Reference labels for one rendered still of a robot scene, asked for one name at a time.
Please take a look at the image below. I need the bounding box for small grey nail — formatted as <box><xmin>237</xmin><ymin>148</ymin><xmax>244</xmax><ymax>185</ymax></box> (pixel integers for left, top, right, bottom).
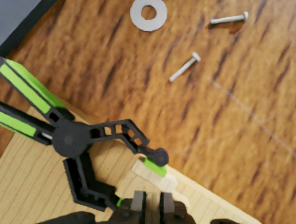
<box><xmin>169</xmin><ymin>53</ymin><xmax>201</xmax><ymax>82</ymax></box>
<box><xmin>211</xmin><ymin>12</ymin><xmax>248</xmax><ymax>24</ymax></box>

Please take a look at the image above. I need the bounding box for black and green spring clamp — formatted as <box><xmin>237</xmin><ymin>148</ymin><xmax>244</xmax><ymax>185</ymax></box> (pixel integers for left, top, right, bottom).
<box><xmin>0</xmin><ymin>57</ymin><xmax>169</xmax><ymax>212</ymax></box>

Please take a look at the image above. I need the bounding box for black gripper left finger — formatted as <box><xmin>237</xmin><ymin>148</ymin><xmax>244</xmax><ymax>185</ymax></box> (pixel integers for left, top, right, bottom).
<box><xmin>35</xmin><ymin>190</ymin><xmax>146</xmax><ymax>224</ymax></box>

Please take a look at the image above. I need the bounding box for grey flat washer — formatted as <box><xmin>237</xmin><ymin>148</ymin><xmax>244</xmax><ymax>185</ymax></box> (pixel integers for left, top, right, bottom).
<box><xmin>130</xmin><ymin>0</ymin><xmax>167</xmax><ymax>31</ymax></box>

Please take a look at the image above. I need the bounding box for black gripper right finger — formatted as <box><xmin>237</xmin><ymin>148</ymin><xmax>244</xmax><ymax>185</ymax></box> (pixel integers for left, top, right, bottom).
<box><xmin>159</xmin><ymin>192</ymin><xmax>241</xmax><ymax>224</ymax></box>

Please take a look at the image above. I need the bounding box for pale wooden board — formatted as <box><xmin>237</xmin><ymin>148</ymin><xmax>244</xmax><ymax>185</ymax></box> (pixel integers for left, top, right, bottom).
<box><xmin>0</xmin><ymin>94</ymin><xmax>261</xmax><ymax>224</ymax></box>

